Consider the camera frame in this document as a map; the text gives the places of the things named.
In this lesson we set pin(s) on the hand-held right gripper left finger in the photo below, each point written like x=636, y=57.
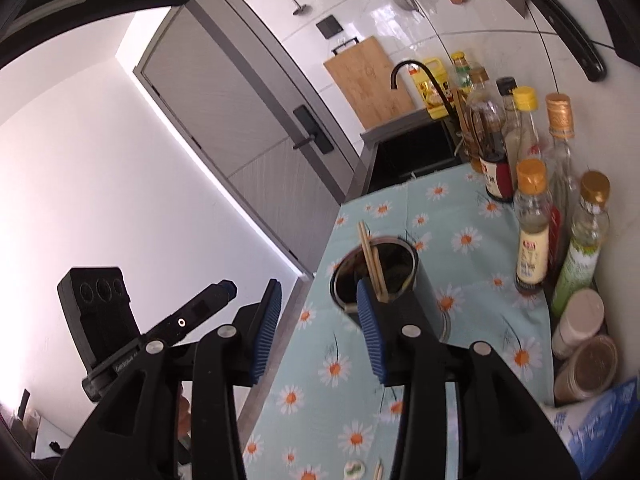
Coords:
x=265, y=332

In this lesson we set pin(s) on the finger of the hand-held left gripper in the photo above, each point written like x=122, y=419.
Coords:
x=200, y=307

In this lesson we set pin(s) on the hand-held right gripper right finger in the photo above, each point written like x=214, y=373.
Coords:
x=372, y=335

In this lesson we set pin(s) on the long bamboo chopstick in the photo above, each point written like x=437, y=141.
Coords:
x=376, y=271
x=367, y=255

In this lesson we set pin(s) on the black utensil holder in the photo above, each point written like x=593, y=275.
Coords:
x=395, y=260

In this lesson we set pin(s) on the pile of bamboo chopsticks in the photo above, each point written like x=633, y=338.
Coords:
x=378, y=472

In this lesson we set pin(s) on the daisy print tablecloth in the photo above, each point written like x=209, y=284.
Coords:
x=480, y=280

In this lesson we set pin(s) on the white spoon green dinosaur print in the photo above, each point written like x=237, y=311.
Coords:
x=354, y=470

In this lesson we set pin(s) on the sauce bottle orange cap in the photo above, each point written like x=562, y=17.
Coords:
x=532, y=250

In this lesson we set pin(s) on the black sink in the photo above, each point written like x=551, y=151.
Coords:
x=415, y=152

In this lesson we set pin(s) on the grey door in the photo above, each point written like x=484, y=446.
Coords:
x=225, y=110

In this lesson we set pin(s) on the dark sauce bottle brown cap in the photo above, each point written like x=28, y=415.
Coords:
x=492, y=170

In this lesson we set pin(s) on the white lid spice jar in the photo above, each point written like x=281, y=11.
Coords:
x=580, y=315

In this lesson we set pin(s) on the green label bottle gold cap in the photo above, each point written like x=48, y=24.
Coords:
x=580, y=260

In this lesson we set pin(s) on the brown spice jar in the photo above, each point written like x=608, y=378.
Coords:
x=592, y=367

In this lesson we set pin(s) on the blue white salt bag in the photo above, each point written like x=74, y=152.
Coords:
x=595, y=430

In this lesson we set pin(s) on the wooden utensil rack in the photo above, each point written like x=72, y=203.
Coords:
x=462, y=110

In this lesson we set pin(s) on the yellow oil jug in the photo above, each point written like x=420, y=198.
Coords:
x=425, y=92

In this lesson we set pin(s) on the bamboo cutting board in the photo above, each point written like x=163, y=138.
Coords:
x=370, y=85

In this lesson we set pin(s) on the black faucet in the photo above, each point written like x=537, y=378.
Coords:
x=425, y=67

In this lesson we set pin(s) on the clear bottle yellow cap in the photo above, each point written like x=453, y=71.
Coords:
x=525, y=100

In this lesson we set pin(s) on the clear bottle black cap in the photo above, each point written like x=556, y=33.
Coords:
x=506, y=87

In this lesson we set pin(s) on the green bottle yellow cap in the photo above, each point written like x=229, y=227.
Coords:
x=460, y=67

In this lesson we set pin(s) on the tall clear bottle gold cap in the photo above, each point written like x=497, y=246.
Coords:
x=559, y=115

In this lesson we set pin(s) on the black wall socket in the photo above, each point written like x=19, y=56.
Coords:
x=329, y=27

